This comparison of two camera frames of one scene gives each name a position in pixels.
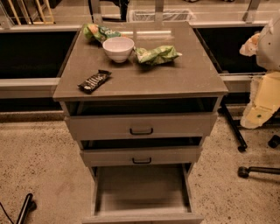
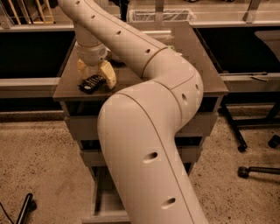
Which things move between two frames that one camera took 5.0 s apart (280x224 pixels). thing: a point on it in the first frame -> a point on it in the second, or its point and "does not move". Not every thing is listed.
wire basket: x=168 y=16 does not move
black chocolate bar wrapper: x=89 y=84 does not move
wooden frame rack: x=47 y=8 does not move
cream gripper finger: x=257 y=115 -> x=83 y=70
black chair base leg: x=244 y=171 does not move
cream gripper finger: x=249 y=48 -> x=108 y=73
